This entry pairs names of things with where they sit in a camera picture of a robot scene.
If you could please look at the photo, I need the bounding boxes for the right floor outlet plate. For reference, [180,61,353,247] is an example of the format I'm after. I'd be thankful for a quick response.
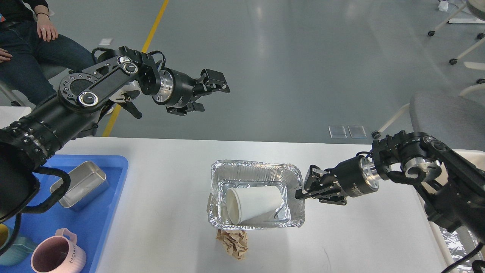
[347,126,367,139]

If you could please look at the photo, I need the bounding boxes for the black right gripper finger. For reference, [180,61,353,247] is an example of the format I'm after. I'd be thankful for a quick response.
[295,189,325,200]
[304,165,329,193]

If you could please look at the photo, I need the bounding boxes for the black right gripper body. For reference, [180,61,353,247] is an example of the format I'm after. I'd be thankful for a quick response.
[324,155,379,205]

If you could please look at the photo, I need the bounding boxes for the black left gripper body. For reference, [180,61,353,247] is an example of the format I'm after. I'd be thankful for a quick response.
[152,69,203,108]

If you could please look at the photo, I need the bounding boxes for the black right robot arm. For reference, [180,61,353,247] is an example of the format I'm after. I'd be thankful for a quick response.
[296,131,485,273]

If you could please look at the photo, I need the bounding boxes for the floor outlet plate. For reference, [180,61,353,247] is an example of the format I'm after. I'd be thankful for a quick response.
[347,126,367,139]
[329,126,348,139]

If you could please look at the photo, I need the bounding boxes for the teal mug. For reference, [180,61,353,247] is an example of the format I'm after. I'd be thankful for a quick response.
[0,224,38,266]

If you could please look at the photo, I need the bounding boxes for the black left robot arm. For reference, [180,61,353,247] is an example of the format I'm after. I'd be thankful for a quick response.
[0,46,230,254]

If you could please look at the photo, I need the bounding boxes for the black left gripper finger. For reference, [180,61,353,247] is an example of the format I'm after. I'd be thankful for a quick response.
[166,102,205,116]
[195,69,231,97]

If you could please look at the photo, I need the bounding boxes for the white side table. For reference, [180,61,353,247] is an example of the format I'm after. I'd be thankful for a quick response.
[0,107,32,129]

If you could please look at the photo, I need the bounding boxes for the white plastic bin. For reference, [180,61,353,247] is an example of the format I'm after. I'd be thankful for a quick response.
[410,148,484,264]

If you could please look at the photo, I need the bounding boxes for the stainless steel square dish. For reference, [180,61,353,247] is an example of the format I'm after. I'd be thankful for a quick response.
[58,161,109,212]

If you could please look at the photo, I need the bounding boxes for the white chair legs top right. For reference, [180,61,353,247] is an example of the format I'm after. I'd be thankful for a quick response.
[427,0,485,97]

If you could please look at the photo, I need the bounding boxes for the grey office chair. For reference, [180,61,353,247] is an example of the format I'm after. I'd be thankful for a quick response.
[371,92,485,151]

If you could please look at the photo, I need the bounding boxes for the blue plastic tray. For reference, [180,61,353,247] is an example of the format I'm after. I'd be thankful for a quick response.
[19,154,128,273]

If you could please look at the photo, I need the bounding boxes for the brown paper ball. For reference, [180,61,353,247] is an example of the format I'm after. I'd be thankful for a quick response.
[216,229,249,260]

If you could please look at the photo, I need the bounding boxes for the white paper on floor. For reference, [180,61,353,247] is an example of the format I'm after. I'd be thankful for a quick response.
[99,38,114,47]

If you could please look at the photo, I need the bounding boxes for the aluminium foil tray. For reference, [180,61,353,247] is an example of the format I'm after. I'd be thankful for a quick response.
[207,160,305,231]

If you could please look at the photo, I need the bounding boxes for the pink ribbed mug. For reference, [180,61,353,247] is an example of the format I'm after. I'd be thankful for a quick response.
[31,228,87,273]

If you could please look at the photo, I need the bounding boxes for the left floor outlet plate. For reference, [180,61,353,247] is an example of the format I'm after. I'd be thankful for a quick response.
[329,126,348,139]

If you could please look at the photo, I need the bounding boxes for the seated person in black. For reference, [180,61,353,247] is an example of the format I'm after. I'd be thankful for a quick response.
[0,0,95,85]

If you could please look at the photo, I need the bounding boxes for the white paper cup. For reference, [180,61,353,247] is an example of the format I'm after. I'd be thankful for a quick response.
[225,185,283,224]

